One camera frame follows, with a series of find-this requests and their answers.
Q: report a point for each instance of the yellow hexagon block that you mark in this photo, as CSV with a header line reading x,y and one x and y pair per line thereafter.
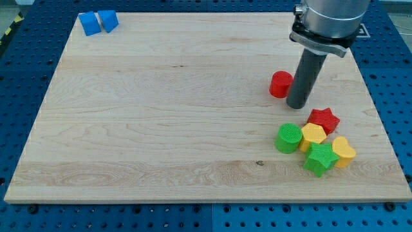
x,y
311,133

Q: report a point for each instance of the blue block left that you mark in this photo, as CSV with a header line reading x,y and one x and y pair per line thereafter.
x,y
89,23

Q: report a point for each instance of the yellow heart block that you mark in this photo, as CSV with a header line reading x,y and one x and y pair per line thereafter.
x,y
344,151

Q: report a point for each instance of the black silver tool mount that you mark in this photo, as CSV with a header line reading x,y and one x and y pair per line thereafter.
x,y
321,45

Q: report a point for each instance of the green cylinder block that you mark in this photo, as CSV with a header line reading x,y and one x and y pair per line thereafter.
x,y
288,138

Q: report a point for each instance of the wooden board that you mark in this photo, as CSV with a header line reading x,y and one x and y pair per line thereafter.
x,y
175,108

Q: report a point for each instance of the blue block right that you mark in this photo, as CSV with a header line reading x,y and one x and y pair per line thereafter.
x,y
108,19

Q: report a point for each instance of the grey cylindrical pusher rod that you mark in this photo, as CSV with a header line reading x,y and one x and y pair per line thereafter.
x,y
308,69

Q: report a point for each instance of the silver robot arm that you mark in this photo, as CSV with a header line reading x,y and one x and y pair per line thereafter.
x,y
323,27

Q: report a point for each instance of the red star block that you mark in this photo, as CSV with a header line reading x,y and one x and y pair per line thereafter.
x,y
324,118

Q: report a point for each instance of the green star block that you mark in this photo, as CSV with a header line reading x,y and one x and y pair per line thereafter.
x,y
320,158

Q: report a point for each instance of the blue block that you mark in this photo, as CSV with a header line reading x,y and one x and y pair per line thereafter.
x,y
108,19
89,23

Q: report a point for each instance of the red cylinder block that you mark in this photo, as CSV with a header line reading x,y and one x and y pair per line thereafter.
x,y
280,84

